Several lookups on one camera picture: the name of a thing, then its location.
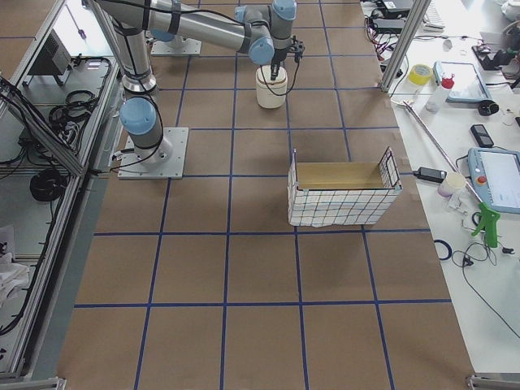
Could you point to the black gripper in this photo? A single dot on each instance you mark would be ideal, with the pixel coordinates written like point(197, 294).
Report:
point(278, 58)

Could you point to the white trash can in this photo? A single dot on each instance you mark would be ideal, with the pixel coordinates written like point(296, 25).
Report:
point(270, 93)

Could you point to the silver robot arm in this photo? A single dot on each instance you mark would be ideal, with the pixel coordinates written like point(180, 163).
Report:
point(169, 38)
point(263, 32)

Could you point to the yellow tape roll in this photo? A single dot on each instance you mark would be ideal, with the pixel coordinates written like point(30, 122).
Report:
point(420, 74)

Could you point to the red capped white bottle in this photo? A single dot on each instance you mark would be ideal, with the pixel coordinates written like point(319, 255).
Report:
point(439, 97)

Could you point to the black power adapter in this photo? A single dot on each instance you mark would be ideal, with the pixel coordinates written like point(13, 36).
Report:
point(430, 174)

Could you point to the far teach pendant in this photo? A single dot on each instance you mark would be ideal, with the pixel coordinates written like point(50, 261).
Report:
point(469, 86)

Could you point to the teach pendant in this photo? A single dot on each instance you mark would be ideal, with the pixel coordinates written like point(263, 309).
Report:
point(469, 86)
point(495, 177)

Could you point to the white paper cup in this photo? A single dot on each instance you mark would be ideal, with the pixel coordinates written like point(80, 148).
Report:
point(452, 183)

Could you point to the black phone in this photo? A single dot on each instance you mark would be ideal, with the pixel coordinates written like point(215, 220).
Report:
point(481, 136)

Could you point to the grey control box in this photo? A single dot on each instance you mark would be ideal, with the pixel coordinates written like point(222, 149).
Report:
point(52, 60)

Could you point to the near teach pendant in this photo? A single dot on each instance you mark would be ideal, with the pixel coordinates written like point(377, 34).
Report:
point(495, 177)

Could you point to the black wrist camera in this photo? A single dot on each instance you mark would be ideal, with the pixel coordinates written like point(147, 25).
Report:
point(297, 49)

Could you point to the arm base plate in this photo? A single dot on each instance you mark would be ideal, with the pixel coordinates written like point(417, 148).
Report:
point(177, 47)
point(166, 162)

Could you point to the wire grid storage box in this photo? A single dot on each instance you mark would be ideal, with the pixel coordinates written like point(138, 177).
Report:
point(322, 194)

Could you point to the aluminium frame post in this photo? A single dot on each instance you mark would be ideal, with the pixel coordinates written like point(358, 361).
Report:
point(415, 17)

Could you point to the green handled grabber tool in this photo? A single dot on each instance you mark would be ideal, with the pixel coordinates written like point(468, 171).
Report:
point(488, 217)

